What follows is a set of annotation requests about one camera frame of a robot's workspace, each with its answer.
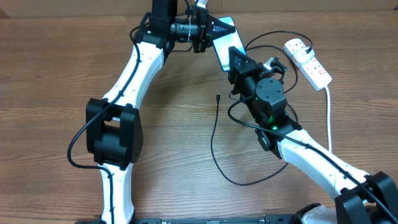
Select Galaxy smartphone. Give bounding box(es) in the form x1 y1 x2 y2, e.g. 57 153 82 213
213 30 246 72

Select black charging cable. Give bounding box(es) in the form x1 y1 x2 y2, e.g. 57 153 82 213
210 30 313 187

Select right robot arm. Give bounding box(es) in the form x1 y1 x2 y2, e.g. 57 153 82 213
228 47 397 223

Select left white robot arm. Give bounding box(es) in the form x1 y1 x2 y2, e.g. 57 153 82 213
67 0 236 223

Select white charger plug adapter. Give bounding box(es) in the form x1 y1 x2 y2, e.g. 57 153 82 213
293 47 315 64

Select white power strip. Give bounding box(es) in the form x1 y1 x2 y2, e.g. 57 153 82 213
284 39 332 93

